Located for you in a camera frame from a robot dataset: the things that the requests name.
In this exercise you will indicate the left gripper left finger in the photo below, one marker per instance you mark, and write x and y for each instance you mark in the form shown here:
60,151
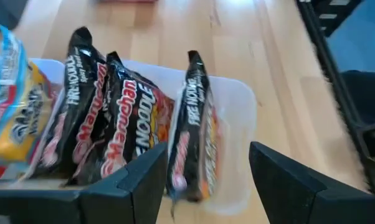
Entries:
112,202

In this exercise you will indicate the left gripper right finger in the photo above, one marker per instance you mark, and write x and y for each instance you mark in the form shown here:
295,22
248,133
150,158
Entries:
315,205

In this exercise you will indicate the black fire noodle pack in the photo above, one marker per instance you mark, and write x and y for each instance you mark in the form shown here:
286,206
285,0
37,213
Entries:
78,87
134,124
192,124

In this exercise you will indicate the clear plastic bin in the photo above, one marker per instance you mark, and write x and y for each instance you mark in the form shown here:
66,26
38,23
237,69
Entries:
234,124

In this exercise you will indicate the yellow beef ramen noodle pack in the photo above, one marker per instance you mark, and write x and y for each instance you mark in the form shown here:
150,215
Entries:
19,124

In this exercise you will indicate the pink chili ramen noodle pack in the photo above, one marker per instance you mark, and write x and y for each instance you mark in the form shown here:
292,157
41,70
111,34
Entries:
125,1

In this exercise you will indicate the black aluminium table frame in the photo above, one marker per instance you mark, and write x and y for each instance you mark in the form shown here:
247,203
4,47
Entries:
365,143

